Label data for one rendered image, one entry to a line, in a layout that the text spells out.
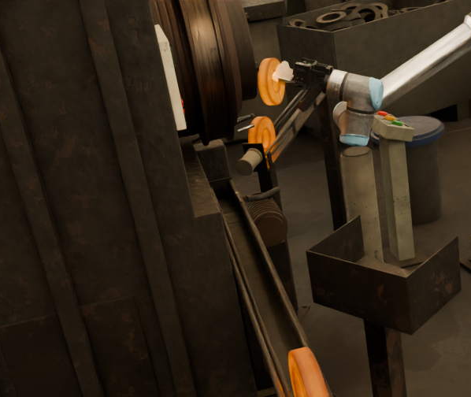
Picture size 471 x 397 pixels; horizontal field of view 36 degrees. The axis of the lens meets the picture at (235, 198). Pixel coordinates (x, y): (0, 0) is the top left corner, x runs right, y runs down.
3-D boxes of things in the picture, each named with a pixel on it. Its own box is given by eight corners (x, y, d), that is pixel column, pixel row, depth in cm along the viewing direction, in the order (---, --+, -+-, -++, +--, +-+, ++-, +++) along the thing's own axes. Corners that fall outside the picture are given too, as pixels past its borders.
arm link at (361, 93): (375, 113, 220) (382, 82, 216) (336, 105, 224) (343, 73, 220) (381, 109, 228) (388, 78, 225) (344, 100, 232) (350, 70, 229)
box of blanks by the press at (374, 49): (346, 160, 414) (330, 26, 385) (279, 131, 486) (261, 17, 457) (484, 113, 448) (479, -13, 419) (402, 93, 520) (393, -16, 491)
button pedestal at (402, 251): (395, 273, 286) (380, 128, 263) (374, 249, 309) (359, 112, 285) (432, 264, 288) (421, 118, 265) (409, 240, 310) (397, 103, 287)
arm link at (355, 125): (361, 140, 237) (370, 104, 233) (370, 150, 226) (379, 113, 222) (334, 137, 236) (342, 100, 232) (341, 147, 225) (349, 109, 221)
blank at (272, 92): (253, 68, 227) (263, 68, 226) (270, 51, 239) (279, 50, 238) (264, 113, 234) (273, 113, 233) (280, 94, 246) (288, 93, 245)
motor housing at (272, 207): (272, 355, 249) (247, 217, 229) (260, 323, 270) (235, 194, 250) (309, 346, 251) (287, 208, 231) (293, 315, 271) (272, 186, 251)
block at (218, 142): (205, 223, 225) (190, 151, 216) (202, 213, 232) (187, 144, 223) (239, 215, 226) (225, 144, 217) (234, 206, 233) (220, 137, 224)
